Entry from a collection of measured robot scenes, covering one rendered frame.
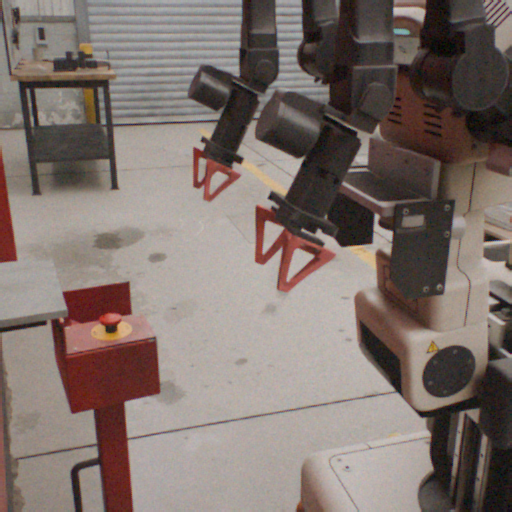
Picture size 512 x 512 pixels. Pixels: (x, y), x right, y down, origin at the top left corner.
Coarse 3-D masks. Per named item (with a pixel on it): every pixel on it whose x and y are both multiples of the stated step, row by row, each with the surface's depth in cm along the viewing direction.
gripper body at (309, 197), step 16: (304, 160) 79; (304, 176) 77; (272, 192) 83; (288, 192) 79; (304, 192) 77; (320, 192) 77; (336, 192) 79; (288, 208) 77; (304, 208) 78; (320, 208) 78; (304, 224) 75; (320, 224) 76
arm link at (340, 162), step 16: (320, 128) 75; (336, 128) 76; (320, 144) 77; (336, 144) 76; (352, 144) 76; (320, 160) 76; (336, 160) 76; (352, 160) 78; (320, 176) 78; (336, 176) 77
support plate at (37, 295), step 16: (0, 272) 81; (16, 272) 81; (32, 272) 81; (48, 272) 81; (0, 288) 76; (16, 288) 76; (32, 288) 76; (48, 288) 76; (0, 304) 72; (16, 304) 72; (32, 304) 72; (48, 304) 72; (64, 304) 72; (0, 320) 68; (16, 320) 69; (32, 320) 70
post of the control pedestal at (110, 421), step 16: (96, 416) 122; (112, 416) 122; (96, 432) 125; (112, 432) 123; (112, 448) 124; (128, 448) 126; (112, 464) 125; (128, 464) 127; (112, 480) 126; (128, 480) 128; (112, 496) 128; (128, 496) 129
